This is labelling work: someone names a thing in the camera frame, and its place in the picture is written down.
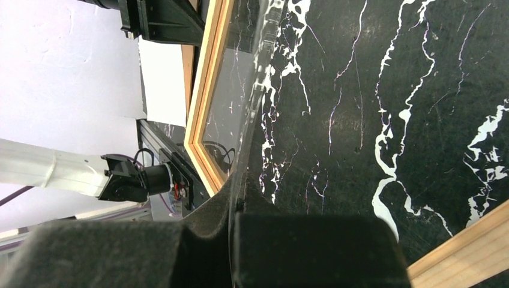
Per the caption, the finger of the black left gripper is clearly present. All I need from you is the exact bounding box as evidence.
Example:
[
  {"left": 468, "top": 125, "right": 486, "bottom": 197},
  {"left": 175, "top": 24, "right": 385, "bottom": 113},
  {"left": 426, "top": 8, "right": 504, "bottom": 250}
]
[{"left": 119, "top": 0, "right": 205, "bottom": 46}]

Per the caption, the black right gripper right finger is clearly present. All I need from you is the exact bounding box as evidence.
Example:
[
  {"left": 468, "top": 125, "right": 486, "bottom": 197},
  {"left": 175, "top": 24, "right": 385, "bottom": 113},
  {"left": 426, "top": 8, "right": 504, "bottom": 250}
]
[{"left": 233, "top": 172, "right": 411, "bottom": 287}]

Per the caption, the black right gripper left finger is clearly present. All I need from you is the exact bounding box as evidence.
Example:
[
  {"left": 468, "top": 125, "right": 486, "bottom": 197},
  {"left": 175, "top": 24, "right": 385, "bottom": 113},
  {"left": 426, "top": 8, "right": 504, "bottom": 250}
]
[{"left": 1, "top": 181, "right": 232, "bottom": 287}]

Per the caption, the brown frame backing board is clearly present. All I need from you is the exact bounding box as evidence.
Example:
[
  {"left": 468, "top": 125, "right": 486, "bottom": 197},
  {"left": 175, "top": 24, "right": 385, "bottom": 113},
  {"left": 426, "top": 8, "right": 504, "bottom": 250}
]
[{"left": 181, "top": 45, "right": 194, "bottom": 117}]

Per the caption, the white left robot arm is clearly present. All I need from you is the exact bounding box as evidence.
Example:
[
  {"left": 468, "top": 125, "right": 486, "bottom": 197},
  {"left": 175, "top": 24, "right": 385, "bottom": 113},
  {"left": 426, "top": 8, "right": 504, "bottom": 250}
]
[{"left": 1, "top": 1, "right": 205, "bottom": 203}]

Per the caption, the aluminium mounting rail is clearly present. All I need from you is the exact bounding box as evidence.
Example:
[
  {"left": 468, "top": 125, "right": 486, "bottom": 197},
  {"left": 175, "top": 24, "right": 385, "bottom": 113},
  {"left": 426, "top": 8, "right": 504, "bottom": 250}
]
[{"left": 0, "top": 118, "right": 211, "bottom": 255}]

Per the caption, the wooden picture frame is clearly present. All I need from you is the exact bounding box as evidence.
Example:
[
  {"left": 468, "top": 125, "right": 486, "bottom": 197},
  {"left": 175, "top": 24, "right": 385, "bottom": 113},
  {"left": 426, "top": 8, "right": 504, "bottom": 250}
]
[{"left": 187, "top": 1, "right": 508, "bottom": 263}]

